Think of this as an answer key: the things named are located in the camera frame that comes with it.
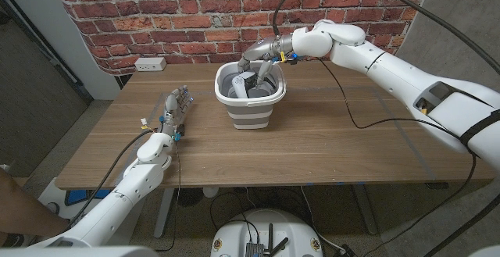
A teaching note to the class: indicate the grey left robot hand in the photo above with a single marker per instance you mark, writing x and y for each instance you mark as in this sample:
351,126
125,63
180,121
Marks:
173,110

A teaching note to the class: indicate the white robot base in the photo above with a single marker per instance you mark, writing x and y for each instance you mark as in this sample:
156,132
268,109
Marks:
269,225

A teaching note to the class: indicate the person's bare leg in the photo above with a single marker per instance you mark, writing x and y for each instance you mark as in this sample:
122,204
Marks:
27,210

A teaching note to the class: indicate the red brick printed backdrop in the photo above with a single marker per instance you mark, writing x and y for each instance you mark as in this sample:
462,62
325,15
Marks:
176,18

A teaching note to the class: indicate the white black PS5 controller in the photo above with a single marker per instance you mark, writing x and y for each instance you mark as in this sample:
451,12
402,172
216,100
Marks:
239,85

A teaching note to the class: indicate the white blue floor object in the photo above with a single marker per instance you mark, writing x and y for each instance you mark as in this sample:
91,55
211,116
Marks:
78,196

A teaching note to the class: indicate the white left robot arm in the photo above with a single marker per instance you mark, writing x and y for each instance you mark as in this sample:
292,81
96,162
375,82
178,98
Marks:
125,194

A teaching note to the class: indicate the white table leg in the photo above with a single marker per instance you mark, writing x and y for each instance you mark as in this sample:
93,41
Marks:
164,210

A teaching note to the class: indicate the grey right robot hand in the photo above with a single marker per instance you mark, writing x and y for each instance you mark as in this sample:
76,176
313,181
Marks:
265,48

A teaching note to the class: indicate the white grey collapsible bucket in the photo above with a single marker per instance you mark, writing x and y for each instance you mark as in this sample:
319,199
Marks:
250,112

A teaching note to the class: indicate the black antenna pair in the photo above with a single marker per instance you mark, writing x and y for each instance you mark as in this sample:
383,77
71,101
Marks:
270,237

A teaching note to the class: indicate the small grey computer box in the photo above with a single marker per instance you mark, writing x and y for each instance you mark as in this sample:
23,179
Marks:
252,250

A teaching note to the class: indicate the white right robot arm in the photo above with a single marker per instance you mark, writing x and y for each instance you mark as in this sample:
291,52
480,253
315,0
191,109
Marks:
410,81

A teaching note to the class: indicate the grey table leg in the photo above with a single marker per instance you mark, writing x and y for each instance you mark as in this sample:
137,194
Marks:
365,210

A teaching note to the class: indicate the white power outlet box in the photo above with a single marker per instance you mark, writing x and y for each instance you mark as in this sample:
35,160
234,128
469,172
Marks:
150,64

